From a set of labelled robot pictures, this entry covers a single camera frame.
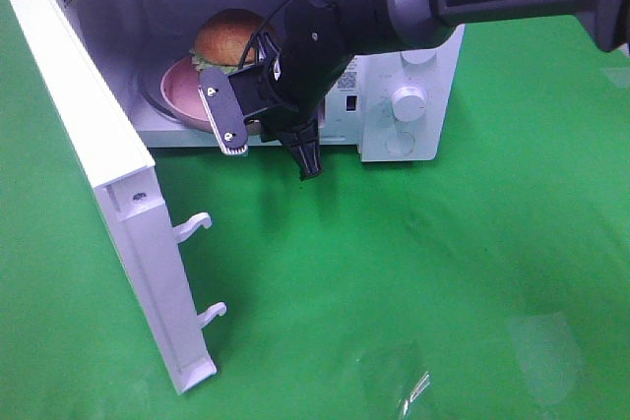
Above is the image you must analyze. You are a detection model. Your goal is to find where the burger with lettuce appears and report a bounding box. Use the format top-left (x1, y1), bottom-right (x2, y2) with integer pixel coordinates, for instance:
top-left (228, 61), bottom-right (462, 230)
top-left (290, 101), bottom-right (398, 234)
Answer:
top-left (190, 9), bottom-right (263, 74)

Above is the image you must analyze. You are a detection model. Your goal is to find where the white microwave door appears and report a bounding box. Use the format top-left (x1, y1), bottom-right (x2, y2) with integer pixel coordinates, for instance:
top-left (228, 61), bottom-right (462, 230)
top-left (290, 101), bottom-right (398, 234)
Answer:
top-left (10, 0), bottom-right (226, 392)

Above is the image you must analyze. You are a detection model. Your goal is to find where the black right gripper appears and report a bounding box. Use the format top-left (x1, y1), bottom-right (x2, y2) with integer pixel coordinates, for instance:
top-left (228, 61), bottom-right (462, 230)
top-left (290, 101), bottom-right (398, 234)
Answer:
top-left (198, 30), bottom-right (323, 180)

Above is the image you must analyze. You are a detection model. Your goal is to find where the white timer knob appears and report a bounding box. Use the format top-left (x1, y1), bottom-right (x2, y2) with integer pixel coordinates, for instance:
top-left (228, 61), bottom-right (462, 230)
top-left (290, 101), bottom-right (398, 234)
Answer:
top-left (392, 86), bottom-right (427, 122)

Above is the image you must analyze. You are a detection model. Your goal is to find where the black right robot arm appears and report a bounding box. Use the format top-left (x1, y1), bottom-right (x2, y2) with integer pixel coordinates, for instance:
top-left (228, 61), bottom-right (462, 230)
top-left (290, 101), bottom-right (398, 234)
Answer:
top-left (229, 0), bottom-right (629, 179)

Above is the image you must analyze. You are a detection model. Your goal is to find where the white microwave oven body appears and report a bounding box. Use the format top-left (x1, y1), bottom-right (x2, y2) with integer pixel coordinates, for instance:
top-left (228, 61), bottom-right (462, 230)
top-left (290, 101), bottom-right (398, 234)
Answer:
top-left (10, 0), bottom-right (464, 161)

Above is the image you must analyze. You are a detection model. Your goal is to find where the glass microwave turntable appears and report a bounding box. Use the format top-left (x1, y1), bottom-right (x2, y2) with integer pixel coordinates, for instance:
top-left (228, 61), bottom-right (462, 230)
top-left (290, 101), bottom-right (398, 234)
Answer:
top-left (138, 72), bottom-right (178, 122)

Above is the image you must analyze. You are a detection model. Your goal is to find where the pink plate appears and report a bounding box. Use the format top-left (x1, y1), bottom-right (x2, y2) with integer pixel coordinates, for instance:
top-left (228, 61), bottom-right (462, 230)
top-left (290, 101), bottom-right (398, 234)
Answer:
top-left (159, 56), bottom-right (265, 136)

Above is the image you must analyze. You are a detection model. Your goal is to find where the round door release button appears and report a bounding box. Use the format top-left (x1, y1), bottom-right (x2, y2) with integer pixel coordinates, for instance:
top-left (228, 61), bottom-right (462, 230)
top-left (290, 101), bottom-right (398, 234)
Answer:
top-left (385, 132), bottom-right (415, 156)

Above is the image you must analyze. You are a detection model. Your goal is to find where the upper white power knob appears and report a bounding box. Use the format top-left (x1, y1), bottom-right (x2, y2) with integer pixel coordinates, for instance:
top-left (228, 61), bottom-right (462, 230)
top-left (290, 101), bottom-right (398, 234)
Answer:
top-left (400, 48), bottom-right (437, 65)

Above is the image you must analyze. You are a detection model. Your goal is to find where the warning label sticker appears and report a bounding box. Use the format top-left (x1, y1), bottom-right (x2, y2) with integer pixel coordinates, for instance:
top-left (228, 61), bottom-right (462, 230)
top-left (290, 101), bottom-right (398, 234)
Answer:
top-left (336, 57), bottom-right (360, 93)

